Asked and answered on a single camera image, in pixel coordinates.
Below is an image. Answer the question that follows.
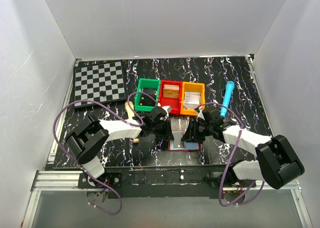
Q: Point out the red leather card holder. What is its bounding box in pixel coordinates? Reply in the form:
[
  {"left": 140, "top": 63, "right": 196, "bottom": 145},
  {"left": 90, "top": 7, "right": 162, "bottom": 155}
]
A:
[{"left": 168, "top": 140, "right": 202, "bottom": 152}]

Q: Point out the grey credit card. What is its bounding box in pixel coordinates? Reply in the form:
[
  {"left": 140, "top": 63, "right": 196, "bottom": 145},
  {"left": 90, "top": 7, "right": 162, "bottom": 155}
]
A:
[{"left": 170, "top": 131, "right": 185, "bottom": 151}]

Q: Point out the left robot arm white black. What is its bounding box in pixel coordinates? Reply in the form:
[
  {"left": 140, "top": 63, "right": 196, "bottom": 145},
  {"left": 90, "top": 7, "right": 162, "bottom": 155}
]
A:
[{"left": 65, "top": 105, "right": 173, "bottom": 179}]

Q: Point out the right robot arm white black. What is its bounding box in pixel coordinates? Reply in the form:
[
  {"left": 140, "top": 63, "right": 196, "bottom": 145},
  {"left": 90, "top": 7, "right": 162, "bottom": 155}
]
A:
[{"left": 181, "top": 107, "right": 305, "bottom": 190}]

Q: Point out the black card in green bin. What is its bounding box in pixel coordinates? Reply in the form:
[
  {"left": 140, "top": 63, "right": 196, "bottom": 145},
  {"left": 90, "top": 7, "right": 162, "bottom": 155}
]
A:
[{"left": 138, "top": 87, "right": 158, "bottom": 107}]

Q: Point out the white card stack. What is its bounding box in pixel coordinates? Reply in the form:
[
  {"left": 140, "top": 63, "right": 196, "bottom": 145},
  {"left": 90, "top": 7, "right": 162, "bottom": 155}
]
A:
[{"left": 183, "top": 91, "right": 201, "bottom": 110}]

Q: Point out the brown card stack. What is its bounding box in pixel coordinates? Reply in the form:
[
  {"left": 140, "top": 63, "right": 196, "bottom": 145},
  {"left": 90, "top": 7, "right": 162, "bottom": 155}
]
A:
[{"left": 162, "top": 84, "right": 180, "bottom": 99}]

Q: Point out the wooden rolling pin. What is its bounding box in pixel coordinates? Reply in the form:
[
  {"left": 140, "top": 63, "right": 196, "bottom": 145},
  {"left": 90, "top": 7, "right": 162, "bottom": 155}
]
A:
[{"left": 124, "top": 100, "right": 140, "bottom": 144}]

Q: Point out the green plastic bin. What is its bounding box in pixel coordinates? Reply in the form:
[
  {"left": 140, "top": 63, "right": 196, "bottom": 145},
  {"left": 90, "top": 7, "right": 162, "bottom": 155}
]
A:
[{"left": 134, "top": 78, "right": 161, "bottom": 112}]

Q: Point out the red plastic bin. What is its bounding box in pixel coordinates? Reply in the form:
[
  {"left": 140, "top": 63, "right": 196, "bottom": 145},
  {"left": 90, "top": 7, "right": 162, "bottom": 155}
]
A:
[{"left": 158, "top": 80, "right": 183, "bottom": 115}]

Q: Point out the blue toy microphone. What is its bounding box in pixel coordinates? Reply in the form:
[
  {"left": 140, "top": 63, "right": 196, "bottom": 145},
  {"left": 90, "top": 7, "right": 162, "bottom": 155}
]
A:
[{"left": 220, "top": 81, "right": 235, "bottom": 118}]

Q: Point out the orange plastic bin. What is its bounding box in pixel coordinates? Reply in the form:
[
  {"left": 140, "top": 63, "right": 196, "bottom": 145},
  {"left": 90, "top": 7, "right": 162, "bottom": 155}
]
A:
[{"left": 180, "top": 81, "right": 206, "bottom": 116}]

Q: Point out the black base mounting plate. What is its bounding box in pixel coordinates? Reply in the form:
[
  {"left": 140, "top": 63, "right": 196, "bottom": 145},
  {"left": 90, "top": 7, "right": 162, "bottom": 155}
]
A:
[{"left": 77, "top": 164, "right": 257, "bottom": 200}]

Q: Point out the black and grey chessboard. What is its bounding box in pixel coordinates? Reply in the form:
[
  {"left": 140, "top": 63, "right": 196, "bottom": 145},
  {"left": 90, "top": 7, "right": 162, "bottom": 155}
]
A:
[{"left": 73, "top": 60, "right": 128, "bottom": 108}]

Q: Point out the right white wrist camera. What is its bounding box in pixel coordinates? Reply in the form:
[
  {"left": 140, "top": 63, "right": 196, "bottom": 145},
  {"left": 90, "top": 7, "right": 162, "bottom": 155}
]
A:
[{"left": 194, "top": 106, "right": 205, "bottom": 122}]

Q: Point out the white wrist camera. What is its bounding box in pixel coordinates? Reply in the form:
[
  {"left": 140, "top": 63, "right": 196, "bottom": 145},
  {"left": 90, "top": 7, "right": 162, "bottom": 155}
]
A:
[
  {"left": 161, "top": 105, "right": 172, "bottom": 116},
  {"left": 194, "top": 106, "right": 205, "bottom": 122}
]

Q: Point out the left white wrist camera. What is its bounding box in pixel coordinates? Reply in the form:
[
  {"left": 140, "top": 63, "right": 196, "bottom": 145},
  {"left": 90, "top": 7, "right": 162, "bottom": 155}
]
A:
[{"left": 161, "top": 105, "right": 172, "bottom": 116}]

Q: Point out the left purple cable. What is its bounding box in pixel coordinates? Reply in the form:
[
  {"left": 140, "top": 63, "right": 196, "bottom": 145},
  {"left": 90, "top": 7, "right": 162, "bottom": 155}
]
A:
[{"left": 53, "top": 91, "right": 161, "bottom": 216}]

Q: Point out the purple cable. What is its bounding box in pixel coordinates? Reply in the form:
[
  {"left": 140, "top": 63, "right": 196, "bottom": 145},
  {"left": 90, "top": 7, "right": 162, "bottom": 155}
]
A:
[
  {"left": 53, "top": 91, "right": 161, "bottom": 216},
  {"left": 194, "top": 102, "right": 265, "bottom": 208}
]

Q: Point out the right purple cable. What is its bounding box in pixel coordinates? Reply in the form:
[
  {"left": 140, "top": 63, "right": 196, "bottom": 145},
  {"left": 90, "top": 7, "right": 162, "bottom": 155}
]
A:
[{"left": 194, "top": 102, "right": 265, "bottom": 208}]

